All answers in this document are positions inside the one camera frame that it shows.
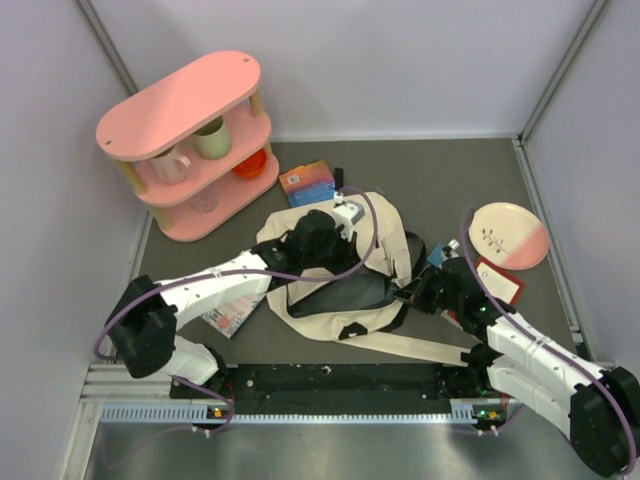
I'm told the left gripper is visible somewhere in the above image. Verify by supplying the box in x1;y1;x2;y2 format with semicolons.
301;223;361;277

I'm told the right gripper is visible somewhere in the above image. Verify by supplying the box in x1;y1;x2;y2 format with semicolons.
394;264;463;315

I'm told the cream canvas backpack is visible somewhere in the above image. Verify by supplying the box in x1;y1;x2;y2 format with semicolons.
266;192;470;366

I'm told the red cream book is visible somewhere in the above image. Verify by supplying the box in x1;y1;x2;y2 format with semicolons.
440;257;525;324

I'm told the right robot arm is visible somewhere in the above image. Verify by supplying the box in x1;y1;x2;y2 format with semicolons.
395;257;639;477

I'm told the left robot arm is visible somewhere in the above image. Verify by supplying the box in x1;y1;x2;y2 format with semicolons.
106;202;365;397

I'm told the blue wallet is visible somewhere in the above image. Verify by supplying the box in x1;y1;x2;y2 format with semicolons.
427;244;454;268

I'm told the blue orange book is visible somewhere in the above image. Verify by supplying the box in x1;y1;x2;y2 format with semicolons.
279;160;335;208

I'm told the orange bowl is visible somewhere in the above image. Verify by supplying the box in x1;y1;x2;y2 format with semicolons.
232;149;268;179

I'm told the pink cream plate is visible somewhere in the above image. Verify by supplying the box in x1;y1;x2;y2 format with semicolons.
468;202;550;271

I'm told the clear glass cup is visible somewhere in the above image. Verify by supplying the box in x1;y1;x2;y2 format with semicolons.
190;184;218;214

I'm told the floral cover book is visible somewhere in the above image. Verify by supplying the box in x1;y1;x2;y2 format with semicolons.
201;294;265;339

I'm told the green mug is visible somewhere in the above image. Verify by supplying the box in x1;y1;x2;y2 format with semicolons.
193;116;232;160

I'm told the pink three-tier shelf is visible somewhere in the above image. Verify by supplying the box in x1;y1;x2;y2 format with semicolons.
96;51;279;242

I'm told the pink mug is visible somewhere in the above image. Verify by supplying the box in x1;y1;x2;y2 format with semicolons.
149;146;192;185

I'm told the grey cable duct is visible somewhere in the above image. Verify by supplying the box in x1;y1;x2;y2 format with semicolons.
100;403;506;426

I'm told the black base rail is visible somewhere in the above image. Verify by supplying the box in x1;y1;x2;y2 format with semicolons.
169;362;481;415

